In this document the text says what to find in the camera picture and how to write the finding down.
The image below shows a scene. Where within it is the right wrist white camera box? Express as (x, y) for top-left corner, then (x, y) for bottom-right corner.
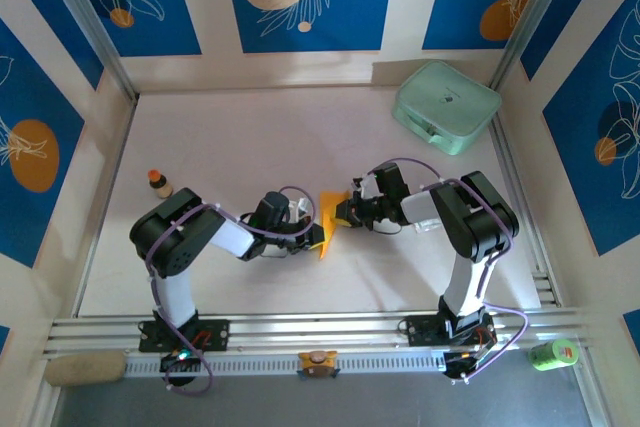
(357, 174), (381, 201)

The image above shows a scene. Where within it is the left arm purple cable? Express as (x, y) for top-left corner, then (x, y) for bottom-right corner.
(144, 185), (316, 396)

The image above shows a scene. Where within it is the mint green zip pouch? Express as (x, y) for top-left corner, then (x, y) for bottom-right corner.
(390, 60), (503, 157)

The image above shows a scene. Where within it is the black controller board with wires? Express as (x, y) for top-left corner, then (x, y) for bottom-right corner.
(443, 350), (485, 387)
(159, 349), (202, 374)

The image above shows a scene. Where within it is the white slotted cable duct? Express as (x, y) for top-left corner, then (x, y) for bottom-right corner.
(122, 350), (451, 379)

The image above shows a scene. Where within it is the green cup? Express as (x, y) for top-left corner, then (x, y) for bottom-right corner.
(528, 338), (580, 372)

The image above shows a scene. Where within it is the long aluminium mounting rail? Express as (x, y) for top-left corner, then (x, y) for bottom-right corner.
(42, 306), (596, 361)

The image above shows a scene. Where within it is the small brown bottle orange cap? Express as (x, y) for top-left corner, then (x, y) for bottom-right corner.
(147, 169), (174, 202)

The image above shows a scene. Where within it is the aluminium side rail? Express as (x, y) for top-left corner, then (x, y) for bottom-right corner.
(488, 111), (561, 308)

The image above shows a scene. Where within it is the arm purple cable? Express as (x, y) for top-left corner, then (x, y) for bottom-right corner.
(367, 157), (530, 383)
(144, 185), (316, 396)

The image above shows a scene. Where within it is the yellow paper sheet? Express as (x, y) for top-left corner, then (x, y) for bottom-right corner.
(318, 190), (351, 261)

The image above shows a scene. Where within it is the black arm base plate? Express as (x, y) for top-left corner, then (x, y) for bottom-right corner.
(138, 317), (231, 353)
(399, 314), (499, 348)

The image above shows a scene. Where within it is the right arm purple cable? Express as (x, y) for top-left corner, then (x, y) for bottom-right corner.
(367, 157), (530, 383)

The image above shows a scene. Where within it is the aluminium frame post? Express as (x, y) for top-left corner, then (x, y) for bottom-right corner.
(37, 0), (139, 101)
(489, 0), (584, 91)

